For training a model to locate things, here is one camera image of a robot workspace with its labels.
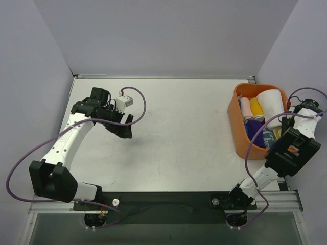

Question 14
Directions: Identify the yellow rolled towel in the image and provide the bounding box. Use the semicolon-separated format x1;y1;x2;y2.
249;97;264;123

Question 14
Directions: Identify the pink rolled towel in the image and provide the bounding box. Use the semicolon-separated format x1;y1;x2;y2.
240;97;254;121

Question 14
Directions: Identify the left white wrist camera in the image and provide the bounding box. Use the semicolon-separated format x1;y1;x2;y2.
115;96;133;112

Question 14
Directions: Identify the aluminium frame rail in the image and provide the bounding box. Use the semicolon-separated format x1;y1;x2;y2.
28;190;304;214

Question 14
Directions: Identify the orange cloth pile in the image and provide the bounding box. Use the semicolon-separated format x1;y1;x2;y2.
273;127;282;141

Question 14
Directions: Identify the purple rolled towel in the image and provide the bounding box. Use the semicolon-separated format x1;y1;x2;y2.
245;120;266;148

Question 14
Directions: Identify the white towel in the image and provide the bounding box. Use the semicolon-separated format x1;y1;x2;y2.
256;89;284;122

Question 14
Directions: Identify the purple cable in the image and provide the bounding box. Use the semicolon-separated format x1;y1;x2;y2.
5;86;148;229
226;87;327;228

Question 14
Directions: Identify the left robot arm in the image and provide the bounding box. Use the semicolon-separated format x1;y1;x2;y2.
29;87;133;210

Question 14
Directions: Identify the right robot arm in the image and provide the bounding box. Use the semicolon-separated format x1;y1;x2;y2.
213;99;323;210

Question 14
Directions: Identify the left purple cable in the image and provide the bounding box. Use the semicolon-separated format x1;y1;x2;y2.
5;86;148;229

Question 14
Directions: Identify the blue patterned rolled towel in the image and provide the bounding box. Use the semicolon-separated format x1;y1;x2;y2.
262;127;275;149

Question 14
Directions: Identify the black base mat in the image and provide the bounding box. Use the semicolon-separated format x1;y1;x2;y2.
73;191;257;225

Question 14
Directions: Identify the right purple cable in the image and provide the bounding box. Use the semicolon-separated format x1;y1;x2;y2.
226;87;327;228

